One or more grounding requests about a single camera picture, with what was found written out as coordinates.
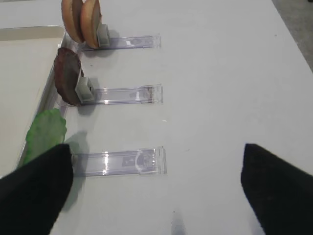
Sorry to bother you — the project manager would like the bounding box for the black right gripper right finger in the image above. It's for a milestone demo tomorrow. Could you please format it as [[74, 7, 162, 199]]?
[[241, 143, 313, 235]]

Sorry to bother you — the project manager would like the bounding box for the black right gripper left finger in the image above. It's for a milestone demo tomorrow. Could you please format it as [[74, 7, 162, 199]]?
[[0, 144, 73, 235]]

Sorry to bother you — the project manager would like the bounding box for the sesame top bun being placed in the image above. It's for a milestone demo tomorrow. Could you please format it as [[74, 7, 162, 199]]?
[[80, 0, 102, 48]]

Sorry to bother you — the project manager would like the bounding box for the spare green lettuce leaf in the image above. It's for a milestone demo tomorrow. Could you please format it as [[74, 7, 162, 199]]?
[[23, 108, 67, 165]]

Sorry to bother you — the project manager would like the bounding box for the clear holder under lettuce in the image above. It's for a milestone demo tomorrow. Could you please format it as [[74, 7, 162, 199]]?
[[71, 146, 167, 177]]

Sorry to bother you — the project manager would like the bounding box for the spare brown meat patty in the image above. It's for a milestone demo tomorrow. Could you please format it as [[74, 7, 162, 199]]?
[[54, 47, 84, 106]]

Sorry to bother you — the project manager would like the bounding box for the clear holder under patty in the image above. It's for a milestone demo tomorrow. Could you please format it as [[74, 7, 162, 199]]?
[[74, 77, 163, 106]]

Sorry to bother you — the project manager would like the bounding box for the white rectangular metal tray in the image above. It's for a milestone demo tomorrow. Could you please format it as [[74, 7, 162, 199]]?
[[0, 26, 65, 176]]

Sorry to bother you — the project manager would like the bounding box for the clear holder under buns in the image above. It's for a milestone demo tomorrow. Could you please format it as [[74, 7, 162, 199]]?
[[80, 24, 161, 51]]

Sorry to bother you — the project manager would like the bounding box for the spare sesame top bun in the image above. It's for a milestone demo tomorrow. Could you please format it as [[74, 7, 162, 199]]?
[[61, 0, 85, 43]]

